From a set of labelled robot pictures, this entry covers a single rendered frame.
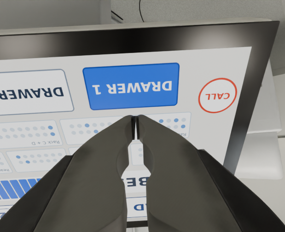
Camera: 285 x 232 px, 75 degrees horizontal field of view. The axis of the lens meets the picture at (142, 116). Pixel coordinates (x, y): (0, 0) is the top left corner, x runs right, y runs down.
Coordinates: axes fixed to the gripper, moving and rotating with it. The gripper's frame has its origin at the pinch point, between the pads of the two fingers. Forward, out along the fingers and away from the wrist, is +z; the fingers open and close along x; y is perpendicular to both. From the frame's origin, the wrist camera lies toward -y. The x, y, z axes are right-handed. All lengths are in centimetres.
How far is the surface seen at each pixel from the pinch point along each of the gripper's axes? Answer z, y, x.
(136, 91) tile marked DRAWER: 7.4, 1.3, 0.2
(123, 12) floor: 159, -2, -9
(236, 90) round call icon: 7.4, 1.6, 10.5
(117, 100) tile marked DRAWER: 7.4, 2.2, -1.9
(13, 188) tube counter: 7.3, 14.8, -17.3
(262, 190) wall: 169, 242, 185
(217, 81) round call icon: 7.4, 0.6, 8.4
